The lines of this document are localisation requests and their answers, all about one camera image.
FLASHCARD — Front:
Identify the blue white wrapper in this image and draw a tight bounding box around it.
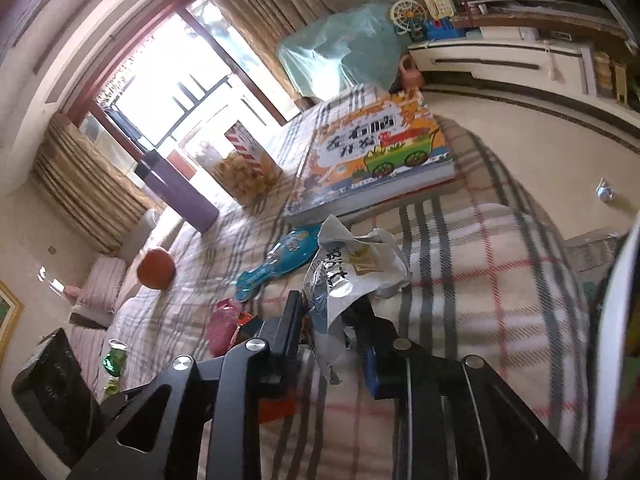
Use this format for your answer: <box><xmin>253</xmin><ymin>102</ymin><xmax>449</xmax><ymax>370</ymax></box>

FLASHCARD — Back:
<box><xmin>304</xmin><ymin>214</ymin><xmax>411</xmax><ymax>385</ymax></box>

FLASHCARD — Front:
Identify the blue cheese stick wrapper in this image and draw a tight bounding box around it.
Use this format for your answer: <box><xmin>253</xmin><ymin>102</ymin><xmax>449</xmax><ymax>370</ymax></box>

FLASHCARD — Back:
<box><xmin>234</xmin><ymin>224</ymin><xmax>320</xmax><ymax>304</ymax></box>

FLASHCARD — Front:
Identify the white rim trash bin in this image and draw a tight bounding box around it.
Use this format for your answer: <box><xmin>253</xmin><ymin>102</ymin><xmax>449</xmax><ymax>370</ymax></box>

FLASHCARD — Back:
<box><xmin>587</xmin><ymin>216</ymin><xmax>639</xmax><ymax>479</ymax></box>

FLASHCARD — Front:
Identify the pink striped sofa cushion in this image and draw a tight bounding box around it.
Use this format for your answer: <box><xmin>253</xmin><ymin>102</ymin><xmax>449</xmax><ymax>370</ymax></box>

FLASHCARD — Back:
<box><xmin>76</xmin><ymin>255</ymin><xmax>127</xmax><ymax>314</ymax></box>

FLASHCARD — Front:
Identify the plaid tablecloth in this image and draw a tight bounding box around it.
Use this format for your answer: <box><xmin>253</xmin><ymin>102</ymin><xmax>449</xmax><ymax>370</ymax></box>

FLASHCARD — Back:
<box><xmin>104</xmin><ymin>84</ymin><xmax>589</xmax><ymax>479</ymax></box>

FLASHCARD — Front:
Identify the red apple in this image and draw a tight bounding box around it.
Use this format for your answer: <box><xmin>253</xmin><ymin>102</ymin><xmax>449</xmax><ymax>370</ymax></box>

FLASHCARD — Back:
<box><xmin>137</xmin><ymin>247</ymin><xmax>176</xmax><ymax>290</ymax></box>

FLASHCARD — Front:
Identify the left beige curtain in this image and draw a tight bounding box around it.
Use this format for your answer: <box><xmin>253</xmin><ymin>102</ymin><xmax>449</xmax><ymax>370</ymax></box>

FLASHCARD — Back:
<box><xmin>32</xmin><ymin>113</ymin><xmax>160</xmax><ymax>254</ymax></box>

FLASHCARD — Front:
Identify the purple thermos bottle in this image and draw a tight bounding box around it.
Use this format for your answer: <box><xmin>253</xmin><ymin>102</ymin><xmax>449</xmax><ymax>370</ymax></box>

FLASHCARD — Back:
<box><xmin>134</xmin><ymin>150</ymin><xmax>219</xmax><ymax>233</ymax></box>

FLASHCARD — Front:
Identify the clear jar of biscuits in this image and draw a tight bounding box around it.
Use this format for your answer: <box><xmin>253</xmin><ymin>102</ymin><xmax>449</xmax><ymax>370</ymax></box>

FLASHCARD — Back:
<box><xmin>195</xmin><ymin>122</ymin><xmax>282</xmax><ymax>207</ymax></box>

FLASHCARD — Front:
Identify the colourful children's book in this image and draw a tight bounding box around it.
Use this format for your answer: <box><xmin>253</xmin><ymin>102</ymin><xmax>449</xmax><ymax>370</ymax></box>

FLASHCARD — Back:
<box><xmin>284</xmin><ymin>90</ymin><xmax>456</xmax><ymax>226</ymax></box>

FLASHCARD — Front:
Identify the pink toy kettle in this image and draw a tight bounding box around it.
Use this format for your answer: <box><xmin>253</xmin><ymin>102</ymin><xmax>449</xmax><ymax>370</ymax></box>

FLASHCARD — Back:
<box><xmin>398</xmin><ymin>53</ymin><xmax>425</xmax><ymax>92</ymax></box>

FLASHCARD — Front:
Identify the white TV cabinet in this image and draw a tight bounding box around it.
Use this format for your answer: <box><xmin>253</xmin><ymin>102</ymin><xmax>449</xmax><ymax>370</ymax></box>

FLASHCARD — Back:
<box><xmin>408</xmin><ymin>26</ymin><xmax>639</xmax><ymax>110</ymax></box>

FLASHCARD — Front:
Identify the teal plastic covered furniture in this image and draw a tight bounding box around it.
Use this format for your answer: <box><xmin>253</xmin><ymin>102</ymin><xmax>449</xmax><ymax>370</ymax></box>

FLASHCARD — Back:
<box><xmin>277</xmin><ymin>2</ymin><xmax>411</xmax><ymax>101</ymax></box>

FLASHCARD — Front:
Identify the toy ferris wheel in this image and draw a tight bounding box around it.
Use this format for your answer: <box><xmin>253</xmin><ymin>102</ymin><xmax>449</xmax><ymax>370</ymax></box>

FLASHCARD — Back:
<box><xmin>390</xmin><ymin>0</ymin><xmax>427</xmax><ymax>42</ymax></box>

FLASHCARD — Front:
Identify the yellow toy telephone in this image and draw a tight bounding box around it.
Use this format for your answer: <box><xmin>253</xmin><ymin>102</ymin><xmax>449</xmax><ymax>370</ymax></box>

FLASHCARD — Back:
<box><xmin>423</xmin><ymin>0</ymin><xmax>456</xmax><ymax>21</ymax></box>

